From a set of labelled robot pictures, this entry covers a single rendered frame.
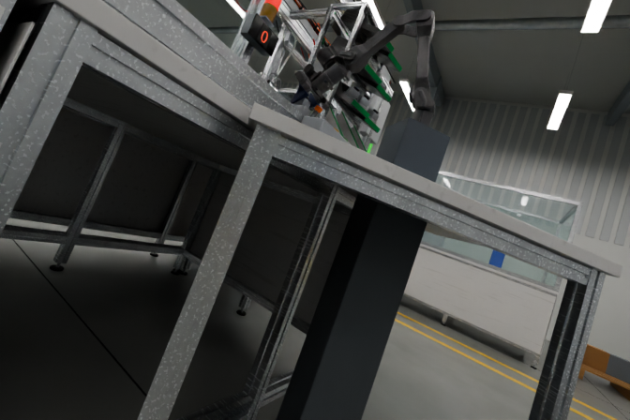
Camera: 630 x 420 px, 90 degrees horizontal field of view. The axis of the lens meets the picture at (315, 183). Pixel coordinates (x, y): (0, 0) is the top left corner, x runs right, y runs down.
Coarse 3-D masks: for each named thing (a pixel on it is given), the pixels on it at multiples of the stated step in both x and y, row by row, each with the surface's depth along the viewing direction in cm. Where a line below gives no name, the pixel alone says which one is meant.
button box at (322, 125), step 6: (306, 120) 84; (312, 120) 83; (318, 120) 82; (324, 120) 81; (312, 126) 83; (318, 126) 82; (324, 126) 82; (330, 126) 84; (324, 132) 83; (330, 132) 85; (336, 132) 87; (336, 138) 88; (342, 138) 91
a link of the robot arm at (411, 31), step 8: (400, 16) 102; (408, 16) 100; (416, 16) 98; (424, 16) 97; (392, 24) 103; (400, 24) 101; (384, 32) 103; (392, 32) 103; (400, 32) 105; (408, 32) 105; (368, 40) 104; (376, 40) 103; (384, 40) 104; (352, 48) 105; (360, 48) 104; (368, 48) 104; (376, 48) 105; (360, 56) 103; (368, 56) 106; (352, 64) 104; (360, 64) 106; (352, 72) 109
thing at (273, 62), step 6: (282, 30) 243; (288, 30) 244; (282, 36) 241; (288, 36) 246; (282, 42) 243; (276, 48) 240; (276, 54) 240; (270, 60) 241; (276, 60) 242; (270, 66) 239; (276, 66) 243; (264, 72) 239; (270, 72) 240; (276, 72) 245; (264, 78) 237; (270, 78) 242
